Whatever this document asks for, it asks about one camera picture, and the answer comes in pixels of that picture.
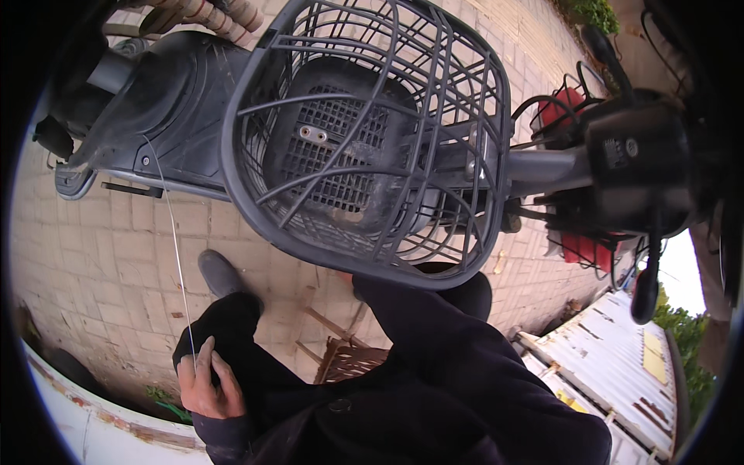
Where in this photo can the person's left hand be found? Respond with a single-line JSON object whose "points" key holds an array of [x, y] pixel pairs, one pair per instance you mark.
{"points": [[203, 392]]}

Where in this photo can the person's left fingers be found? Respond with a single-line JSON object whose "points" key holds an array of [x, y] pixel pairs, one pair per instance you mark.
{"points": [[204, 354]]}

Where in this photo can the person's legs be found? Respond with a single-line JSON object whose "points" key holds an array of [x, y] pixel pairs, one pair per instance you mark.
{"points": [[226, 325]]}

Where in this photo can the small green weed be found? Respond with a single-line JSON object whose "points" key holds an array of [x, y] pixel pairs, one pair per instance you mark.
{"points": [[165, 404]]}

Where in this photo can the white rusty metal rim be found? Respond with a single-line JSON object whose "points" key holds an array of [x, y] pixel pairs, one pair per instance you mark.
{"points": [[104, 433]]}

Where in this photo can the brown wooden stool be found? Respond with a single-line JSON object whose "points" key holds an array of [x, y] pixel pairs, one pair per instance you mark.
{"points": [[349, 360]]}

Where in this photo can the person's body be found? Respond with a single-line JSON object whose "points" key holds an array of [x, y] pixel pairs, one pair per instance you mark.
{"points": [[418, 418]]}

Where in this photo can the black electric scooter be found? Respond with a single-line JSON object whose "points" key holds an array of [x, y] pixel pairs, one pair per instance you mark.
{"points": [[174, 104]]}

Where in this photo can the grey plastic scooter basket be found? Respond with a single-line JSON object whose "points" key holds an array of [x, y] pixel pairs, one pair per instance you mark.
{"points": [[401, 192]]}

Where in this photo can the brown striped cushion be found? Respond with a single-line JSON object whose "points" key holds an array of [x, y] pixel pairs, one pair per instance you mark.
{"points": [[221, 20]]}

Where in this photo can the white corrugated metal sheet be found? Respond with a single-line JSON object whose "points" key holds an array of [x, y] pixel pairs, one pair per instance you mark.
{"points": [[610, 372]]}

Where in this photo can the green bushes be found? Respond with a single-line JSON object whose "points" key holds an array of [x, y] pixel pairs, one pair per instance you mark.
{"points": [[694, 360]]}

